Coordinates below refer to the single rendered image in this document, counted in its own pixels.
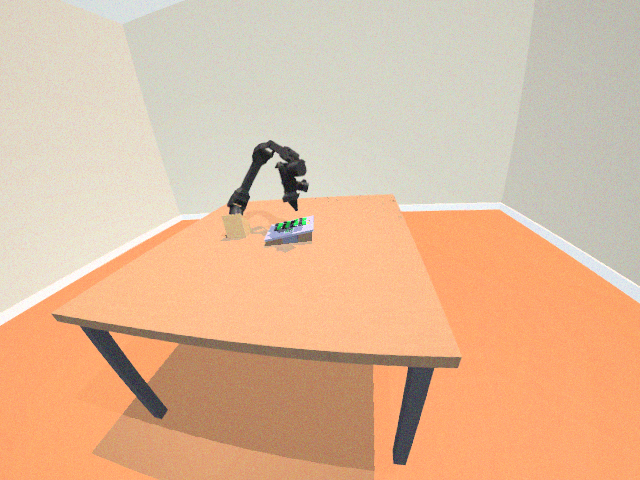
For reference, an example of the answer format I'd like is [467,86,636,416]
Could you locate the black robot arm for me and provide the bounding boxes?
[227,140,309,216]

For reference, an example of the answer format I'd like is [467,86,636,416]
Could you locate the pale lavender switch panel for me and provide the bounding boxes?
[264,215,314,244]

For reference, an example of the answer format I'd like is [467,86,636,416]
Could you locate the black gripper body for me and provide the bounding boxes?
[281,177,298,202]

